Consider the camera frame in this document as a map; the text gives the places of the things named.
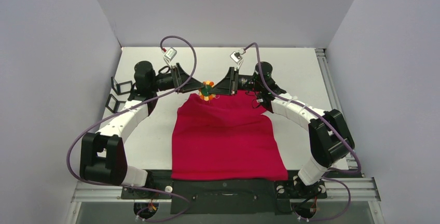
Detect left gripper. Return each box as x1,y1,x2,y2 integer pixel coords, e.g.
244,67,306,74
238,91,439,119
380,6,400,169
150,63,204,94

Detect orange yellow pompom brooch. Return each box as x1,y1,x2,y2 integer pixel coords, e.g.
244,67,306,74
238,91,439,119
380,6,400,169
199,80,216,102

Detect red t-shirt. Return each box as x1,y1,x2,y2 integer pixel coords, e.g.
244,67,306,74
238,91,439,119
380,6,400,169
172,92,288,181

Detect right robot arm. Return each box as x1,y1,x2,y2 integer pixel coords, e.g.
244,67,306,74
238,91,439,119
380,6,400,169
209,62,354,197

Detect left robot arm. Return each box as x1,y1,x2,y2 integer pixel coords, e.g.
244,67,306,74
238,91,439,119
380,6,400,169
79,61,203,198

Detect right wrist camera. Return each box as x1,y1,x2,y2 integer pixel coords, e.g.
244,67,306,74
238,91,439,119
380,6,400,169
230,50,245,64

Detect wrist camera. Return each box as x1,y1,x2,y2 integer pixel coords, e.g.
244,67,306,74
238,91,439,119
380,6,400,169
163,47,177,62
230,50,245,64

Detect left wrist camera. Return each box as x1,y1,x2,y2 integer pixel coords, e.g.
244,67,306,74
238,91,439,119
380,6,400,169
163,47,177,62

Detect black frame stand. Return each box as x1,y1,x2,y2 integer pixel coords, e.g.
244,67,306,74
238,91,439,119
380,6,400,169
111,76,133,95
105,94,125,114

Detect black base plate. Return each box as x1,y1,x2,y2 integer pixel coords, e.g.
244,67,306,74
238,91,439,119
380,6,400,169
120,170,327,216

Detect aluminium side rail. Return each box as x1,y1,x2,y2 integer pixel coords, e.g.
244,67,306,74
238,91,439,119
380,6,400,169
314,48,360,170

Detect aluminium front rail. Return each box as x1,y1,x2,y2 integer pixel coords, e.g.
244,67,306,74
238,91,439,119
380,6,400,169
66,177,386,223

